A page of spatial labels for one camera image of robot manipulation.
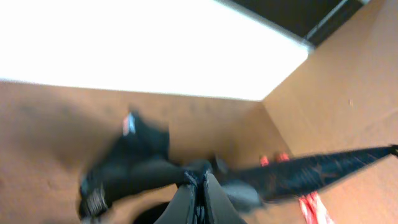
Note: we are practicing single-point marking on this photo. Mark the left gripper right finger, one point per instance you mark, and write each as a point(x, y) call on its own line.
point(219, 210)

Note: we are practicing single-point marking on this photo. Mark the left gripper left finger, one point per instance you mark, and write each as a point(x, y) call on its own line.
point(182, 208)

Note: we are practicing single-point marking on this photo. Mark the black orange patterned jersey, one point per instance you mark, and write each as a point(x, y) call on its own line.
point(138, 161)

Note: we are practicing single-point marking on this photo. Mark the red t-shirt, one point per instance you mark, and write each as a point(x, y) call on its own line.
point(311, 205)

